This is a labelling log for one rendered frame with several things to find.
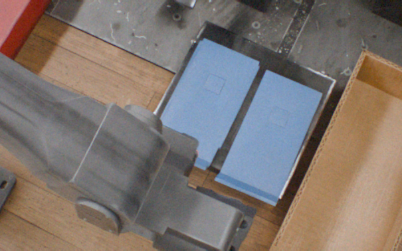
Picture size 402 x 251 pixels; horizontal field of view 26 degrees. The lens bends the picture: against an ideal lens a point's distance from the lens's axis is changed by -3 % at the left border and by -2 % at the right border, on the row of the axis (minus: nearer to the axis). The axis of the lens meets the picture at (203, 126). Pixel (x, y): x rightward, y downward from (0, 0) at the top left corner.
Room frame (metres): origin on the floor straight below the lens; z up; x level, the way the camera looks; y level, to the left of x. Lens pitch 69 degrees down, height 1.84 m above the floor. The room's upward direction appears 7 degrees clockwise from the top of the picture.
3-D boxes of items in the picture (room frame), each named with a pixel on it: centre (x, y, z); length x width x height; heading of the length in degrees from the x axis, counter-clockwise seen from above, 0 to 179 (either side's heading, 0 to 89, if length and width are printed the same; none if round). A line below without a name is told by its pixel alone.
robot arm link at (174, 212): (0.19, 0.02, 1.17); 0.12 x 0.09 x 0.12; 73
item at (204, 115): (0.38, 0.00, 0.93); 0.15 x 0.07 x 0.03; 162
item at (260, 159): (0.35, -0.07, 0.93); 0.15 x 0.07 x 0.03; 163
